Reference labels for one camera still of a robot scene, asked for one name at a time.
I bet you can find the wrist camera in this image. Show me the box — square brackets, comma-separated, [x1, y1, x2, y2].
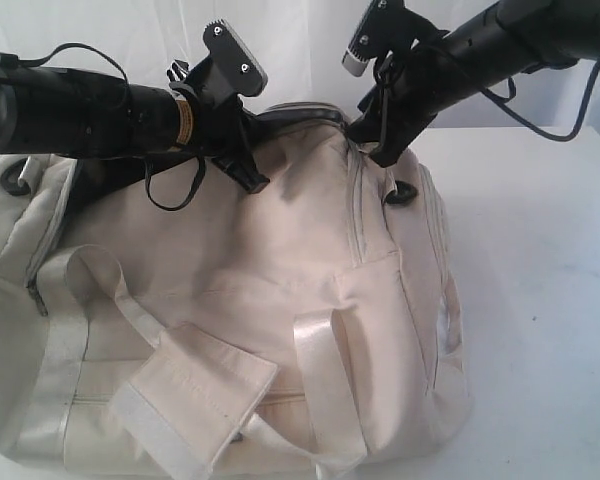
[342, 0, 446, 77]
[167, 17, 269, 109]

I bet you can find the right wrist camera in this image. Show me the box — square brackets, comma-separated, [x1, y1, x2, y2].
[342, 0, 446, 77]

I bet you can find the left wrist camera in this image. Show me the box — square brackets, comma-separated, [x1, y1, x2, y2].
[167, 17, 269, 109]

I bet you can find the white backdrop curtain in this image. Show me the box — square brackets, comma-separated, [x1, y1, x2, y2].
[0, 0, 600, 135]

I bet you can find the cream fabric duffel bag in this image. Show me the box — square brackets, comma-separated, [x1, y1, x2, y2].
[0, 104, 471, 479]

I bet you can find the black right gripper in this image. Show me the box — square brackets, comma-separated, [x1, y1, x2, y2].
[347, 29, 515, 166]

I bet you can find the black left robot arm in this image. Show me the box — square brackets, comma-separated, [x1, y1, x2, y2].
[0, 52, 269, 193]

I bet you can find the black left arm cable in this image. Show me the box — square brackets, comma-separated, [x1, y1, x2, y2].
[0, 42, 211, 212]

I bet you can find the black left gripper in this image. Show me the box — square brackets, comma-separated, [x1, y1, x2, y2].
[167, 59, 269, 193]

